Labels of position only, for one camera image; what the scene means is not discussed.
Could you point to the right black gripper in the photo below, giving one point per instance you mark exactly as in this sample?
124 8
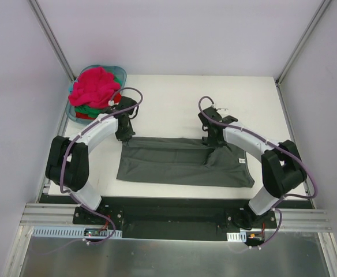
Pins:
213 138

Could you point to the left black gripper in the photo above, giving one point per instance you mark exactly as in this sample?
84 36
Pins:
125 134

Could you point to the grey t-shirt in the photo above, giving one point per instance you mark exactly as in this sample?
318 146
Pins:
183 161

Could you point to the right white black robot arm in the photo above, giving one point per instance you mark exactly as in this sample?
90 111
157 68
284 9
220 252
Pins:
280 163

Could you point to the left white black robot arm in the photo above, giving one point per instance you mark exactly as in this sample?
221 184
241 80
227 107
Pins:
68 159

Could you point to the red t-shirt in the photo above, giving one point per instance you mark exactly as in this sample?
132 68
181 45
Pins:
83 115

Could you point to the green t-shirt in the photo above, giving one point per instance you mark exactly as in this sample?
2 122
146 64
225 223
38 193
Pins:
91 95

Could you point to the pink t-shirt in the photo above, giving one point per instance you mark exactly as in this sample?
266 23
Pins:
95 88

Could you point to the blue plastic basket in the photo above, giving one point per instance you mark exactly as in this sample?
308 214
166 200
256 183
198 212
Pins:
120 75

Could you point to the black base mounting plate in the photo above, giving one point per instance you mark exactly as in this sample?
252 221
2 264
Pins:
182 219

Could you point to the right aluminium frame post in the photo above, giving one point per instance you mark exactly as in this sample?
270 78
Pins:
302 41

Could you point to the aluminium frame post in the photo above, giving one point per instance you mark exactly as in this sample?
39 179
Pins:
46 28
302 41

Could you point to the right white cable duct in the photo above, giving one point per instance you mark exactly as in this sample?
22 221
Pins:
236 237

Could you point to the aluminium front rail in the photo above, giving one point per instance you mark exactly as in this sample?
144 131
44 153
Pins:
293 220

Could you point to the left aluminium frame post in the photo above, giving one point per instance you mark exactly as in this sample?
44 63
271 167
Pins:
46 28

